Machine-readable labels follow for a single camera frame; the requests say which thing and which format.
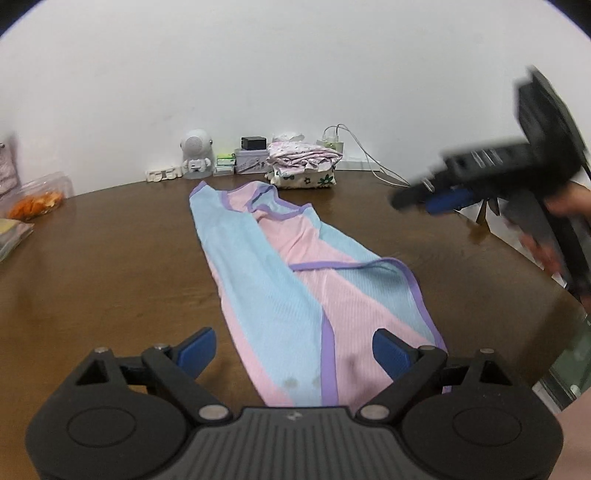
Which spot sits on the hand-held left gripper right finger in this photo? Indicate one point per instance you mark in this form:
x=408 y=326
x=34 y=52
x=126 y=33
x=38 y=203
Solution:
x=392 y=353

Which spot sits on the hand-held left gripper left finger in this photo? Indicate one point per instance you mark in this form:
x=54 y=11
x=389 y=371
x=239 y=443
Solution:
x=198 y=353

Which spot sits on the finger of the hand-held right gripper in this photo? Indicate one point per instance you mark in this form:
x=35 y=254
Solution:
x=411 y=196
x=452 y=201

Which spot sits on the pink and blue garment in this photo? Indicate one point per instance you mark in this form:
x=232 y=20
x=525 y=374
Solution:
x=277 y=286

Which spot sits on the folded pink floral clothes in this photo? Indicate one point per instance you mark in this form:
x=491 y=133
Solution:
x=300 y=154

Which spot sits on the person's right hand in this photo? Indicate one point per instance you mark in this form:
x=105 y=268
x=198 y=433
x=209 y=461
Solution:
x=575 y=198

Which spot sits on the white charger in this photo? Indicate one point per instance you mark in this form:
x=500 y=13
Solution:
x=333 y=146

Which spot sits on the white crumpled cloth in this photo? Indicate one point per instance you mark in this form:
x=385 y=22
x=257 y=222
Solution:
x=286 y=137

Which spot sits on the grey tin box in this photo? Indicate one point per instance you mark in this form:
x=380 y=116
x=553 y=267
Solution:
x=251 y=162

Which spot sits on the small black box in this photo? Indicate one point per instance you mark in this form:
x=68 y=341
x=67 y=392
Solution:
x=254 y=143

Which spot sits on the small white connector strip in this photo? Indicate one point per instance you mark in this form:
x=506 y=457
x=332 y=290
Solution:
x=162 y=174

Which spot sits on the green and white pack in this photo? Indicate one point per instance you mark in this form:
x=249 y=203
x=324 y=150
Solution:
x=225 y=165

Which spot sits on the white astronaut speaker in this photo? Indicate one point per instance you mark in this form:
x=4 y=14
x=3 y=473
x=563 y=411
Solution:
x=196 y=145

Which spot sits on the clear bag of snacks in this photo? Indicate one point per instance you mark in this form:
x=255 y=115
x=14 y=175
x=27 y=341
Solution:
x=14 y=237

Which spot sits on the clear container of orange peel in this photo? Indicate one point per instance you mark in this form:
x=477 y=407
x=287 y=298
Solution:
x=39 y=203

